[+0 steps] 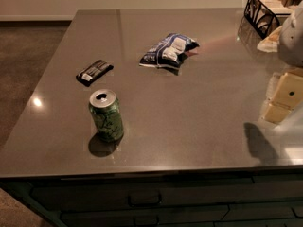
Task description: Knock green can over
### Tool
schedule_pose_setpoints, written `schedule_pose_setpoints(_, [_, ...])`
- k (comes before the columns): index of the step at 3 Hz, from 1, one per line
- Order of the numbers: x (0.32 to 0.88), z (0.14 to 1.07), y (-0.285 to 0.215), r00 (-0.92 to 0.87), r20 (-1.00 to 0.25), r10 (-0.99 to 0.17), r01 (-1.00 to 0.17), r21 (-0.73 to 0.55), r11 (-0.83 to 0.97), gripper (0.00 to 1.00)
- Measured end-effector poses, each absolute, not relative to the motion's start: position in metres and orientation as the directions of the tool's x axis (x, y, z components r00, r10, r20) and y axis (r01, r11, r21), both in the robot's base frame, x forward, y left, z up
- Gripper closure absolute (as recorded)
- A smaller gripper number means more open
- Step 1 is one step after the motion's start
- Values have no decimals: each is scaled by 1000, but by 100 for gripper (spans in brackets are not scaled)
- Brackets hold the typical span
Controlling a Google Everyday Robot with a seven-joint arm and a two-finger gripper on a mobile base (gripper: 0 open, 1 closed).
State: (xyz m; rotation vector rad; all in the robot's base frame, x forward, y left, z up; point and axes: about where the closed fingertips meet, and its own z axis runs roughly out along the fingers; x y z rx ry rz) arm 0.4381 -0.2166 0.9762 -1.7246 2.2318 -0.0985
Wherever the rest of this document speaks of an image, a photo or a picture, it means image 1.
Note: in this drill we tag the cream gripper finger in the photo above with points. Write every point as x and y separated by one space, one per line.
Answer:
284 93

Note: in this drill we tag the upper drawer handle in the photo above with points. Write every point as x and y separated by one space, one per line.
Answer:
144 199

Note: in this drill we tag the lower drawer handle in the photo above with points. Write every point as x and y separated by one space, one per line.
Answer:
146 221

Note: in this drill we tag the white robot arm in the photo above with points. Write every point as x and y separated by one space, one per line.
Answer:
287 40

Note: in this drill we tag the drawer handle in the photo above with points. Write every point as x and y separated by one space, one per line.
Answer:
146 221
144 199

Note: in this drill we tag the black wire basket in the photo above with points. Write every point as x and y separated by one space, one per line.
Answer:
267 15

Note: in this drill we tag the blue white chip bag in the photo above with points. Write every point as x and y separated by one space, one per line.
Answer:
170 52

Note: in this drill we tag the green soda can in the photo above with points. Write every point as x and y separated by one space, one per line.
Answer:
104 108

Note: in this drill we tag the dark cabinet drawers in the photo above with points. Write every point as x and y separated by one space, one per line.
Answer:
187 201

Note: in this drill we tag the black snack bar wrapper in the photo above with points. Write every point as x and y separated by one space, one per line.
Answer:
93 72

